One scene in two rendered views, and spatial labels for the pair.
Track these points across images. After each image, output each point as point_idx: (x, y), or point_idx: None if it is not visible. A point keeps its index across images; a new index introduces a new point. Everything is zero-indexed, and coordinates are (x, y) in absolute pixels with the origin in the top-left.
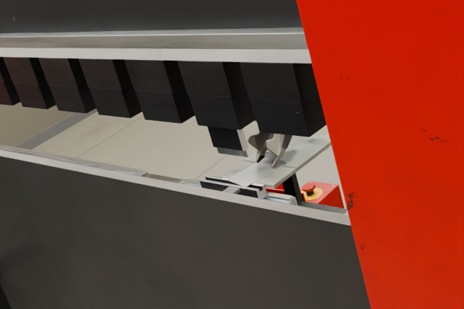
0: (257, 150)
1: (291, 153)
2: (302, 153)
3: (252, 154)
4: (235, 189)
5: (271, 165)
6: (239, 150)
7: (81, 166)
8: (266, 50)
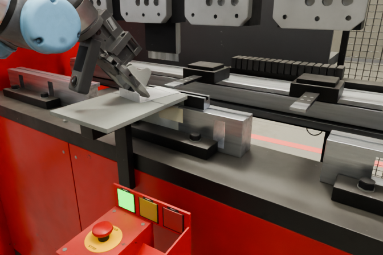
0: (145, 89)
1: (110, 103)
2: (98, 101)
3: (155, 107)
4: (167, 83)
5: (133, 90)
6: (154, 52)
7: None
8: None
